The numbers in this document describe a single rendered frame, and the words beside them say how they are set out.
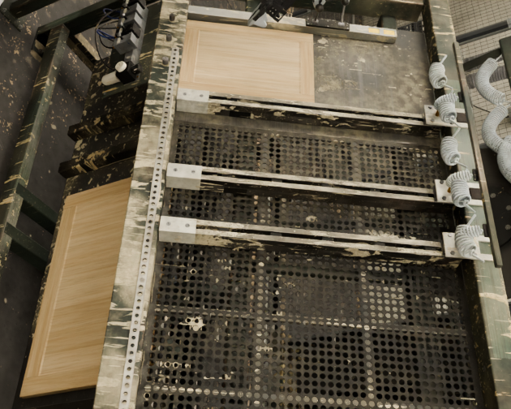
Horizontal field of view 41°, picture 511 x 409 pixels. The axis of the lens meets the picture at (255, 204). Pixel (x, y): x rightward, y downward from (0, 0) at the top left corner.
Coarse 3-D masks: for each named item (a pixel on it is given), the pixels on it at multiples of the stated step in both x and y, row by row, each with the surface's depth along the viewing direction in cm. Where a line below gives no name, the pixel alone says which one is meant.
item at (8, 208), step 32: (64, 32) 341; (96, 64) 353; (32, 96) 317; (96, 96) 337; (128, 96) 324; (32, 128) 302; (96, 128) 315; (128, 128) 311; (32, 160) 297; (96, 160) 299; (128, 160) 298; (224, 160) 427; (256, 160) 426; (64, 192) 307; (192, 192) 437; (0, 224) 274; (0, 256) 267; (160, 288) 250; (192, 352) 282; (192, 384) 274
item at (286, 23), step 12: (192, 12) 304; (204, 12) 305; (216, 12) 306; (228, 12) 307; (240, 12) 308; (240, 24) 309; (252, 24) 308; (276, 24) 308; (288, 24) 308; (300, 24) 308; (336, 36) 312; (348, 36) 312; (360, 36) 312; (372, 36) 311; (384, 36) 311; (396, 36) 312
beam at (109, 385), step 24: (168, 0) 305; (168, 24) 296; (168, 48) 288; (144, 120) 264; (144, 144) 257; (168, 144) 259; (144, 168) 251; (144, 192) 245; (144, 216) 239; (120, 264) 228; (120, 288) 223; (120, 312) 218; (144, 312) 219; (120, 336) 213; (144, 336) 220; (120, 360) 209; (120, 384) 205; (96, 408) 200
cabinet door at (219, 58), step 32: (192, 32) 300; (224, 32) 302; (256, 32) 305; (288, 32) 307; (192, 64) 289; (224, 64) 291; (256, 64) 294; (288, 64) 296; (256, 96) 283; (288, 96) 285
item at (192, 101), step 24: (192, 96) 271; (216, 96) 273; (240, 96) 274; (456, 96) 266; (288, 120) 278; (312, 120) 277; (336, 120) 277; (360, 120) 276; (384, 120) 276; (408, 120) 278; (432, 120) 274; (456, 120) 276
